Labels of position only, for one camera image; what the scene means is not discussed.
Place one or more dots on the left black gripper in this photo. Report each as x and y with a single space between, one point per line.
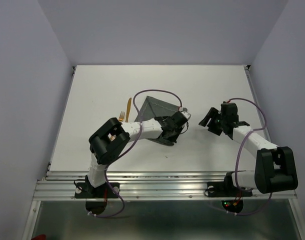
172 139

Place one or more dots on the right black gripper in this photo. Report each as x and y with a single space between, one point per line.
212 114

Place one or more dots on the grey cloth napkin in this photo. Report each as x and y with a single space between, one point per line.
151 108

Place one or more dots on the gold knife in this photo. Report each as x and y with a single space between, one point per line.
128 109

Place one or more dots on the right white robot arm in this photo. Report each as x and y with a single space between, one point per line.
275 168

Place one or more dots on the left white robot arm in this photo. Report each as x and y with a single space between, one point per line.
109 141

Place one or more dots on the gold fork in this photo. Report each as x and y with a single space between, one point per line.
121 116

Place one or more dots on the red object at corner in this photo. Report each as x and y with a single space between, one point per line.
40 237

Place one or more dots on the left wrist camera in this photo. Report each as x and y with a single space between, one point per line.
185 113

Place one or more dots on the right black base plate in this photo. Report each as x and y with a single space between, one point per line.
219 189

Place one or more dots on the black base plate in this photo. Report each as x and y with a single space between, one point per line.
86 191
219 189

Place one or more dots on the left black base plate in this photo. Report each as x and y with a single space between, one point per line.
86 191

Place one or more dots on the aluminium mounting rail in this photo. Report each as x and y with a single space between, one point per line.
134 186

